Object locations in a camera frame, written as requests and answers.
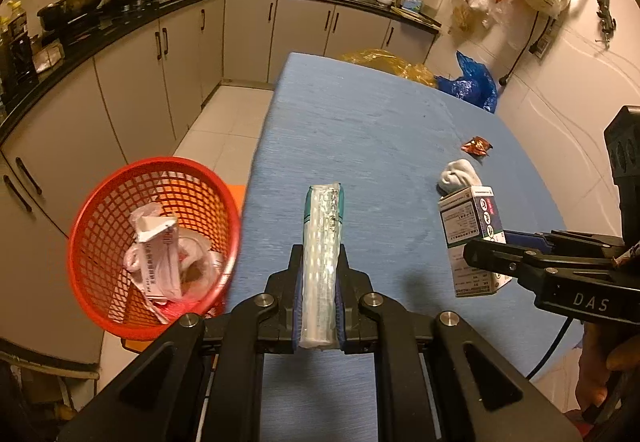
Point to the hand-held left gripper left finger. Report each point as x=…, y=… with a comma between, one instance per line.
x=300, y=282

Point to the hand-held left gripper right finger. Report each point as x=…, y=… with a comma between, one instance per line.
x=341, y=292

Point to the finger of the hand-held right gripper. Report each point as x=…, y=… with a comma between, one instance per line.
x=500, y=262
x=560, y=241

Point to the teal white blister pack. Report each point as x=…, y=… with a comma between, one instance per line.
x=320, y=262

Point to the white box dark print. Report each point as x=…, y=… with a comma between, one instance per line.
x=465, y=227

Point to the clear plastic bag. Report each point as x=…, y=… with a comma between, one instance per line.
x=200, y=267

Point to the white carton box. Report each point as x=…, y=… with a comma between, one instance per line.
x=160, y=262

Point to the white plastic wrapper red print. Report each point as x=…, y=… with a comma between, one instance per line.
x=131, y=257

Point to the red plastic mesh basket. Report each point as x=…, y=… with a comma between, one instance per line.
x=100, y=222

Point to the person's right hand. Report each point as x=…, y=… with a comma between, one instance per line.
x=605, y=357

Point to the crumpled white tissue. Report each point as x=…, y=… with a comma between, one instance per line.
x=457, y=177

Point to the small red foil wrapper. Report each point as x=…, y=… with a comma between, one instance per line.
x=477, y=146

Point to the blue tablecloth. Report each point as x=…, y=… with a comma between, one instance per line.
x=380, y=146

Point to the blue plastic bag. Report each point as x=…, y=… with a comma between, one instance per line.
x=472, y=81

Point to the yellow plastic bag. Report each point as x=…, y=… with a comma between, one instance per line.
x=385, y=64

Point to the white kitchen cabinets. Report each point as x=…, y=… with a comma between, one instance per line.
x=140, y=71

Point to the black kitchen countertop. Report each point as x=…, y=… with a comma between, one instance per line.
x=125, y=15

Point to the dark frying wok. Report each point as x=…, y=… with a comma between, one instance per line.
x=70, y=4

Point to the row of condiment bottles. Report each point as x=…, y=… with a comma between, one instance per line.
x=17, y=51

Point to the wall power socket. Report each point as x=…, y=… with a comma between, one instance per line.
x=541, y=45

